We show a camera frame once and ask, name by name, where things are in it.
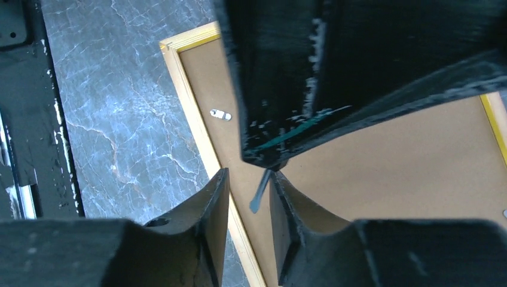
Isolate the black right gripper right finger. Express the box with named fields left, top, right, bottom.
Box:
left=270, top=172, right=506, bottom=286

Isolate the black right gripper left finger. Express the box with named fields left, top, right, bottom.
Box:
left=1, top=168, right=230, bottom=286

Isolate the yellow picture frame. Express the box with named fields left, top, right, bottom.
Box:
left=160, top=22, right=506, bottom=286

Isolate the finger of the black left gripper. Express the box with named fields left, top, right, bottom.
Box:
left=214, top=0, right=506, bottom=170

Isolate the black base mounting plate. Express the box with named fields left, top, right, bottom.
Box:
left=1, top=1, right=85, bottom=219

